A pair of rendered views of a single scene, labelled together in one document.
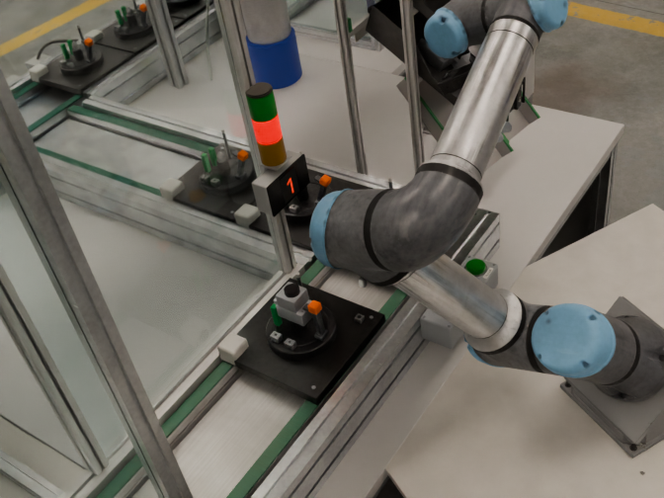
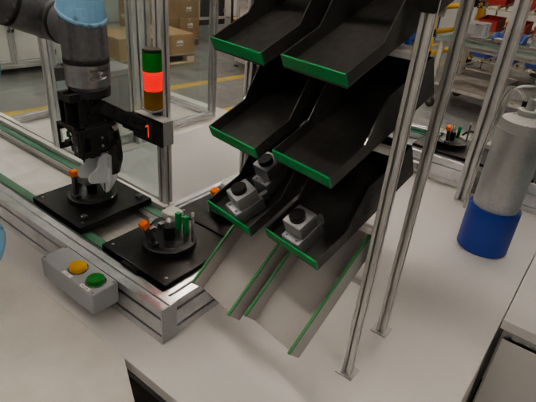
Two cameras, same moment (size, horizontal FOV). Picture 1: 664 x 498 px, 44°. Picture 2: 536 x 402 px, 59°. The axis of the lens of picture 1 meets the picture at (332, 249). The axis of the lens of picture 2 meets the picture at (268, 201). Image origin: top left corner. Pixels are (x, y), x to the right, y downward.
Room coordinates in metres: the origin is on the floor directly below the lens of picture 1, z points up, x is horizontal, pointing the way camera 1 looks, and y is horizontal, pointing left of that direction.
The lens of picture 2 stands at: (1.53, -1.17, 1.68)
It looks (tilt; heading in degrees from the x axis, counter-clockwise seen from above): 29 degrees down; 84
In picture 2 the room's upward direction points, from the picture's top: 5 degrees clockwise
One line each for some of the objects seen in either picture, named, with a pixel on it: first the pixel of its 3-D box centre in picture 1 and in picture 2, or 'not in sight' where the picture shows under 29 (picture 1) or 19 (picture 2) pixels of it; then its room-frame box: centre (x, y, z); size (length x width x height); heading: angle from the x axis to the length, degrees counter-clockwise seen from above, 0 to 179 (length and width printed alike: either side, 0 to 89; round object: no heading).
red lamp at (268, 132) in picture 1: (267, 126); (152, 80); (1.33, 0.08, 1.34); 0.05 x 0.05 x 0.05
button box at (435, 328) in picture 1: (459, 299); (79, 278); (1.19, -0.24, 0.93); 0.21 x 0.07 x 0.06; 139
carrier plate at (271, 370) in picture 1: (302, 336); (92, 200); (1.14, 0.09, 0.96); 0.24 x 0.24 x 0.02; 49
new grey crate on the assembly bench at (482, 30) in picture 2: not in sight; (472, 29); (4.45, 4.73, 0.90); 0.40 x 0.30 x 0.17; 43
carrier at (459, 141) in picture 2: not in sight; (452, 134); (2.49, 0.68, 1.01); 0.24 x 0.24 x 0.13; 49
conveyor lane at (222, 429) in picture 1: (308, 336); (109, 216); (1.19, 0.08, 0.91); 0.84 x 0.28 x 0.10; 139
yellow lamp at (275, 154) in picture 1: (272, 148); (153, 99); (1.33, 0.08, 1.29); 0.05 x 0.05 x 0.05
